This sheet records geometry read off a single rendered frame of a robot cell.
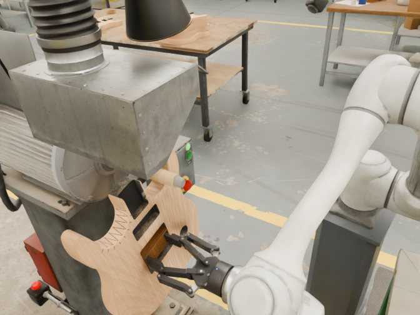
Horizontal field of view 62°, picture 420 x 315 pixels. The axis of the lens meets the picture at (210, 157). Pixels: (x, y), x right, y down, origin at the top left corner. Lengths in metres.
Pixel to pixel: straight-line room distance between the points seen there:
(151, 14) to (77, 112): 0.23
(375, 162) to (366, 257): 0.41
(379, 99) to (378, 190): 0.60
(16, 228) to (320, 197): 2.42
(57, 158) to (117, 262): 0.27
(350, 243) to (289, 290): 0.97
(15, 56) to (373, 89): 0.79
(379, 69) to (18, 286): 2.20
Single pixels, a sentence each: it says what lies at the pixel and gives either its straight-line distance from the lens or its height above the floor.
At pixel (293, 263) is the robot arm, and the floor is 1.24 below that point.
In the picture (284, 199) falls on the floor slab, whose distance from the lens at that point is 2.66.
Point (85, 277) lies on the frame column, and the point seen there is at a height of 0.76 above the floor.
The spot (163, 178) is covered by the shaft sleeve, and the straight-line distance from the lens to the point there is 0.79.
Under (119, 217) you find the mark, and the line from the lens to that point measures 0.82.
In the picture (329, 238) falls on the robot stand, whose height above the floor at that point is 0.59.
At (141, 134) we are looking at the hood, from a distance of 0.54.
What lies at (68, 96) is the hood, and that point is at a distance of 0.62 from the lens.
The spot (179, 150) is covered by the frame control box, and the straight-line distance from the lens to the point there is 1.15.
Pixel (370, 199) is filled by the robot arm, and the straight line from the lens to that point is 1.46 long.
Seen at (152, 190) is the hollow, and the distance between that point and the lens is 0.87.
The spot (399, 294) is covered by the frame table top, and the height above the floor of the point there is 0.93.
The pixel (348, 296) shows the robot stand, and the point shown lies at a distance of 1.80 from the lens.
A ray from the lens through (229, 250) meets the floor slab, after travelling 2.28.
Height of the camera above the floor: 1.73
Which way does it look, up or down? 34 degrees down
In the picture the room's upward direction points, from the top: 3 degrees counter-clockwise
